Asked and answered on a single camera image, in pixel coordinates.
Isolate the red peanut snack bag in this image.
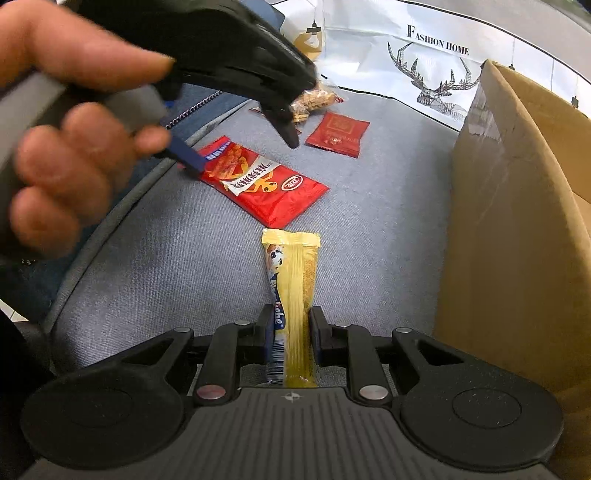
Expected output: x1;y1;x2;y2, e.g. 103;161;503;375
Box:
248;80;346;126

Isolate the red orange spicy snack packet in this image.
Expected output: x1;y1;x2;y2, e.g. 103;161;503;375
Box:
184;136;329;229

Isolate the yellow Alpenliebe candy bar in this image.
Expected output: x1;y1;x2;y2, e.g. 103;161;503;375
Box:
262;229;321;388

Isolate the person left hand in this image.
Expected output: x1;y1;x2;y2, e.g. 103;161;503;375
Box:
1;1;174;258

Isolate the red square snack packet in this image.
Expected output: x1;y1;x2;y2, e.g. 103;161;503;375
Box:
305;112;370;158

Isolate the grey deer print cloth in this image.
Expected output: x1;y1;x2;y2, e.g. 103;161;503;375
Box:
45;0;591;370

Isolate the brown cardboard box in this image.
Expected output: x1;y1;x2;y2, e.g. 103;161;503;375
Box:
434;61;590;479

